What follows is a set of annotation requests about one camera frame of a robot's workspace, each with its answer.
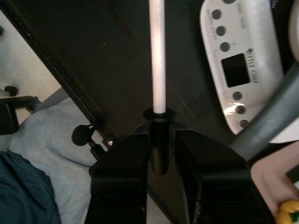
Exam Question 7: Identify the black clamp knob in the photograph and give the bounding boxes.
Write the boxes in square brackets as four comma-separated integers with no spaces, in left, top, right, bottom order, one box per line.
[71,124,115,160]

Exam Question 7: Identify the white toy scale with buttons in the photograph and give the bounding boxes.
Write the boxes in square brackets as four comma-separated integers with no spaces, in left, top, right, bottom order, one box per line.
[199,0,299,144]

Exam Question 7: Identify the pink tray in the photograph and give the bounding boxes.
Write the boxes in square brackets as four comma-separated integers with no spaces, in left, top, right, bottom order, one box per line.
[250,141,299,212]

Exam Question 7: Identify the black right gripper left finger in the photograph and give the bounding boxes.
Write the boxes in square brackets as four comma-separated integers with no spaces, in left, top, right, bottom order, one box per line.
[84,128,151,224]

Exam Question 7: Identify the blue jeans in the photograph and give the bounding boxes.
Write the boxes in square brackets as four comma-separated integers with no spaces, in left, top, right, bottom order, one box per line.
[0,150,61,224]

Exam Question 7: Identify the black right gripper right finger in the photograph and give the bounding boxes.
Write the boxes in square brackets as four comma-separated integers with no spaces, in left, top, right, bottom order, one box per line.
[172,128,276,224]

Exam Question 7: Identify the black office chair base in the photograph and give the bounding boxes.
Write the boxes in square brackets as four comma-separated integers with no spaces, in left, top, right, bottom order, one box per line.
[0,84,43,136]

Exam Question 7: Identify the white rod sharpener black handle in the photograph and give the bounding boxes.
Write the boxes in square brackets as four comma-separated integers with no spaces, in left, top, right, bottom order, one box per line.
[143,0,176,176]

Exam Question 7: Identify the yellow toy corn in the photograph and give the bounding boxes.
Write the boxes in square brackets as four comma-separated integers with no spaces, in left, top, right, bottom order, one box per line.
[275,199,299,224]

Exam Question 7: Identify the gray sweatshirt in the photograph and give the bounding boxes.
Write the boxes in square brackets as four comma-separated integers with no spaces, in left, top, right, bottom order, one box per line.
[8,87,99,224]

